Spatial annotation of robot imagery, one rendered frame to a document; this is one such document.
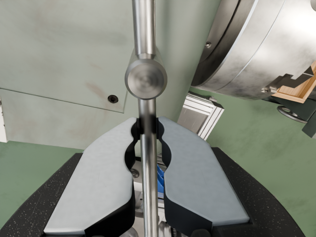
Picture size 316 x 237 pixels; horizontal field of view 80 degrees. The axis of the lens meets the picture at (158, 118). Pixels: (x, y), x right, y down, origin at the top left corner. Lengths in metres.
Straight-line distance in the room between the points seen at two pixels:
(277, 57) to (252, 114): 1.64
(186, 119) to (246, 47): 1.25
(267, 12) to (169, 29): 0.12
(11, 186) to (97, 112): 2.43
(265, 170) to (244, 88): 2.19
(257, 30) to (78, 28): 0.22
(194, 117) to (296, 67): 1.22
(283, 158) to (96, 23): 2.39
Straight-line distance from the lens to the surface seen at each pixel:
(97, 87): 0.26
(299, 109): 1.01
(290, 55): 0.33
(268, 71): 0.34
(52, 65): 0.27
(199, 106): 1.46
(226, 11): 0.33
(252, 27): 0.29
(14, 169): 2.47
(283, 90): 0.81
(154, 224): 0.17
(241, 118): 1.93
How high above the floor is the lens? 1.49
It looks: 60 degrees down
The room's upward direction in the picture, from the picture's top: 174 degrees clockwise
